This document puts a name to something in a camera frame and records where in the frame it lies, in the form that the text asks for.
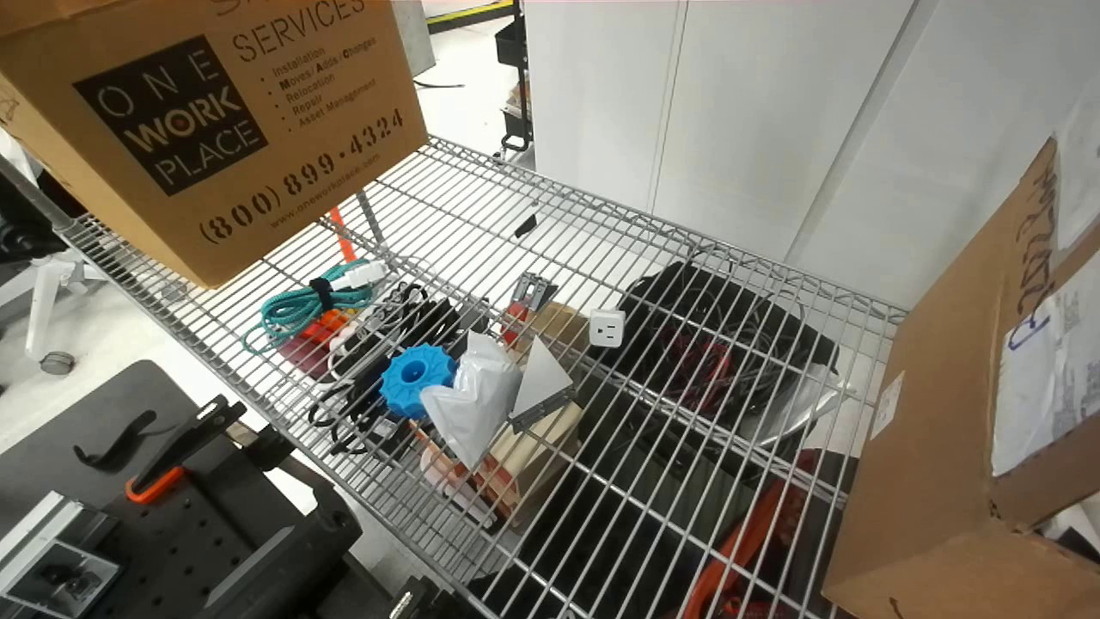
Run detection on teal coiled cable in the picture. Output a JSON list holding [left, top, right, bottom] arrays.
[[241, 265, 381, 353]]

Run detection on orange-handled black clamp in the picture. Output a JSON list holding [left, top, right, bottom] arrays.
[[120, 392, 250, 510]]

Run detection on black scissors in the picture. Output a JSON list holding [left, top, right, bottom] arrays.
[[306, 381, 390, 458]]

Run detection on orange small box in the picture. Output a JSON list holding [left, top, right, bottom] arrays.
[[278, 305, 356, 375]]

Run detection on white flat strip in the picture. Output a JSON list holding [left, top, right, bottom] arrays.
[[0, 489, 87, 564]]

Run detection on orange screwdriver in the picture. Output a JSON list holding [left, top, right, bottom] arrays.
[[324, 203, 361, 269]]

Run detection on grey triangular sheet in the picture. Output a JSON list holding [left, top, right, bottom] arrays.
[[504, 337, 579, 433]]

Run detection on silver wire shelf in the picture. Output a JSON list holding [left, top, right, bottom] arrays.
[[49, 133, 906, 619]]

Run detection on plain open cardboard box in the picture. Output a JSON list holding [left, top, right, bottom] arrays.
[[821, 133, 1100, 619]]

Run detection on wooden block box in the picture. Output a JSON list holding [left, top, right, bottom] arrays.
[[415, 398, 587, 530]]

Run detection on black hook tool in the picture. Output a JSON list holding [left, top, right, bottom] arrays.
[[72, 407, 160, 476]]

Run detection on black and white photo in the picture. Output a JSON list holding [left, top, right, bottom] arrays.
[[0, 538, 124, 619]]

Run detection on black bag under shelf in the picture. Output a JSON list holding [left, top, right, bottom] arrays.
[[593, 257, 846, 450]]

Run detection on printed cardboard box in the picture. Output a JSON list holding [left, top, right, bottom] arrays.
[[0, 0, 428, 290]]

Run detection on small brown cardboard box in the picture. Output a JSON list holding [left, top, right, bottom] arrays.
[[530, 298, 593, 357]]

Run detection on white plastic bag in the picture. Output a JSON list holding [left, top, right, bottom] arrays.
[[415, 329, 526, 472]]

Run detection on white paper sheet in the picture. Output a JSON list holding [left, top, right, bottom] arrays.
[[991, 246, 1100, 478]]

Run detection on white charger head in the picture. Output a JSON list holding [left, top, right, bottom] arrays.
[[583, 305, 629, 351]]

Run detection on orange tool under shelf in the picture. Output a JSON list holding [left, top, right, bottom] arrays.
[[674, 450, 854, 619]]

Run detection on blue plastic gear spool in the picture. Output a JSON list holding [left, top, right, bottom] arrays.
[[375, 340, 461, 422]]

